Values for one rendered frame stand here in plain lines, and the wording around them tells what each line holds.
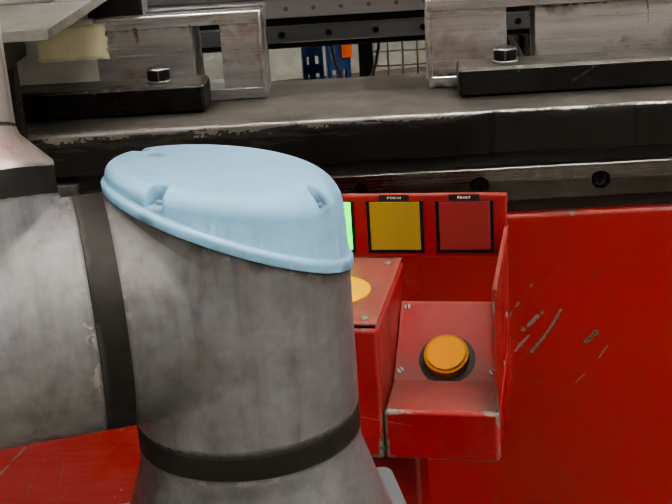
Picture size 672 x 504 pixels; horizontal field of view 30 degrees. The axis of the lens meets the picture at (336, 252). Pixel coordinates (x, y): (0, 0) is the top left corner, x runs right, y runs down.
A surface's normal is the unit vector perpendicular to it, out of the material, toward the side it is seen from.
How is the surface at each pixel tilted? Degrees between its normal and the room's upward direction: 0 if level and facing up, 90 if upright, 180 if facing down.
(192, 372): 106
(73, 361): 89
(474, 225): 90
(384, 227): 90
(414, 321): 35
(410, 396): 0
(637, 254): 90
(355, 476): 72
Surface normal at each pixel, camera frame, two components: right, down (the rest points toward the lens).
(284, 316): 0.46, 0.26
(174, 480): -0.59, 0.28
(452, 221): -0.18, 0.33
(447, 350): -0.16, -0.58
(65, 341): 0.25, 0.11
